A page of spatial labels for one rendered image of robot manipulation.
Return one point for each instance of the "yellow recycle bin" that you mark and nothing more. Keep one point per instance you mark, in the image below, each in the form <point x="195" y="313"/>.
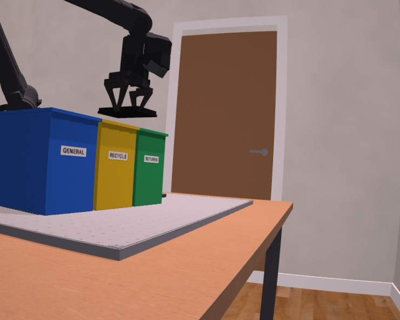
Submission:
<point x="114" y="167"/>

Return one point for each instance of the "green open bin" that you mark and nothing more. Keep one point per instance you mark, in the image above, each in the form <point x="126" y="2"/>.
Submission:
<point x="148" y="167"/>

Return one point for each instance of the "blue bin with label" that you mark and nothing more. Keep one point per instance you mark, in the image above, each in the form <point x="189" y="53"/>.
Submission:
<point x="47" y="160"/>

